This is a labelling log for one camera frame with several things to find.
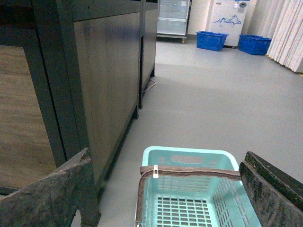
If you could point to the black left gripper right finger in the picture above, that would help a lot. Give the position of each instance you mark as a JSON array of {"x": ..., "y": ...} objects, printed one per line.
[{"x": 276, "y": 197}]

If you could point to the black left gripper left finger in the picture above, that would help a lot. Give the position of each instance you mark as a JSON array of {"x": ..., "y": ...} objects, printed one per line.
[{"x": 54, "y": 200}]

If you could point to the light blue plastic basket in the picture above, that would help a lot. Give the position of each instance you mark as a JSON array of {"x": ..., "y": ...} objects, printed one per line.
[{"x": 195, "y": 201}]

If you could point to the brown basket handle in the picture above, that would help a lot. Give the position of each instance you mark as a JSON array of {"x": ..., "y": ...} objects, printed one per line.
[{"x": 177, "y": 171}]

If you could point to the white zip tie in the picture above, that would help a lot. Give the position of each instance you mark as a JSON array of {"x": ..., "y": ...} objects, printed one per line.
[{"x": 155, "y": 172}]

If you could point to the dark wooden display stand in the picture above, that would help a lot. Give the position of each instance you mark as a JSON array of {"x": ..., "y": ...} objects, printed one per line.
[{"x": 70, "y": 78}]

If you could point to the blue crate right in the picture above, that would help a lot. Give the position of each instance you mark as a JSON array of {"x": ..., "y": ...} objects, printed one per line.
[{"x": 254, "y": 44}]

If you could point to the blue crate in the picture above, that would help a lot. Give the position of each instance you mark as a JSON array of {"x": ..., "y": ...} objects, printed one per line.
[
  {"x": 210, "y": 41},
  {"x": 254, "y": 44}
]

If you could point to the blue crate left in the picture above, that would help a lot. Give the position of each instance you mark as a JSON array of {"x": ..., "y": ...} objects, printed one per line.
[{"x": 210, "y": 41}]

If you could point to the white curtain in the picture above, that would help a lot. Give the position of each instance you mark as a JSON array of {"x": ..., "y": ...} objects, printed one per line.
[{"x": 286, "y": 47}]

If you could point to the white freezer cabinet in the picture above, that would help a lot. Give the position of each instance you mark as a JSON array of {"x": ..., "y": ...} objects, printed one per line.
[{"x": 227, "y": 17}]

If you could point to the glass door refrigerator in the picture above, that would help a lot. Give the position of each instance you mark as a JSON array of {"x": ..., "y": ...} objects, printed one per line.
[{"x": 173, "y": 19}]

